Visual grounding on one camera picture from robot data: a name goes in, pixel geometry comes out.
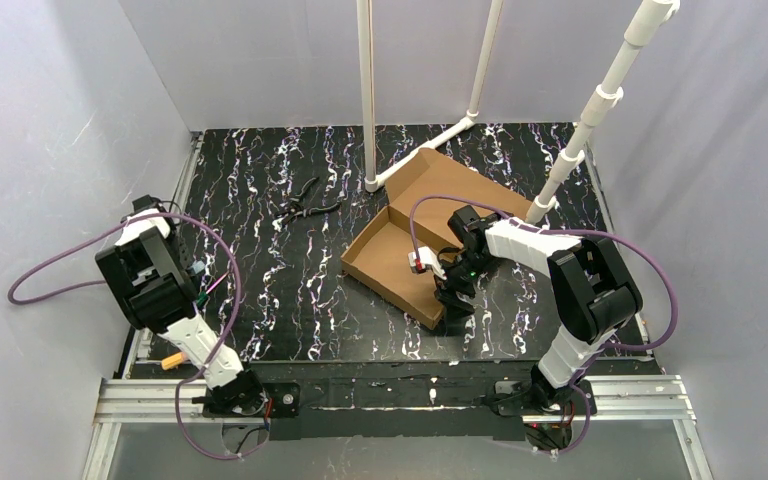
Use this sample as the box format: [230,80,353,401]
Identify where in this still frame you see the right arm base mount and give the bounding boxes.
[479,368,597,456]

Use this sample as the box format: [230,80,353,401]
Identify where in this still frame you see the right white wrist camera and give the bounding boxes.
[408,246,446,279]

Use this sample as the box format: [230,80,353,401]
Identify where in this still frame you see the aluminium table frame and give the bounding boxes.
[82,131,715,480]

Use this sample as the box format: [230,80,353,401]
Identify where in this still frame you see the blue pen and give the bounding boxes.
[187,260,205,277]

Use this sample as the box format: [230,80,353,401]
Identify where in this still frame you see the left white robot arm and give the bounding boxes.
[95,195,267,415]

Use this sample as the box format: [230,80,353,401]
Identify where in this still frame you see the orange small object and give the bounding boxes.
[160,352,189,371]

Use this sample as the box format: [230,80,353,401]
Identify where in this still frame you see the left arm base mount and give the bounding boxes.
[190,370,301,430]

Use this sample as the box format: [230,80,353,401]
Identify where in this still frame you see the black pliers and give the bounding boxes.
[273,177,342,226]

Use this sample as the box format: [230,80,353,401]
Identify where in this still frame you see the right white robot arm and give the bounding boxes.
[411,206,643,406]

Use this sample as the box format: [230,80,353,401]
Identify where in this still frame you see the white PVC pipe frame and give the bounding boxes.
[354,1,680,223]

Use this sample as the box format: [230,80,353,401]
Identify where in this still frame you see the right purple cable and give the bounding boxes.
[409,194,681,458]

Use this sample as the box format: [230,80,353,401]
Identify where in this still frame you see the brown cardboard box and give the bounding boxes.
[341,148,531,329]

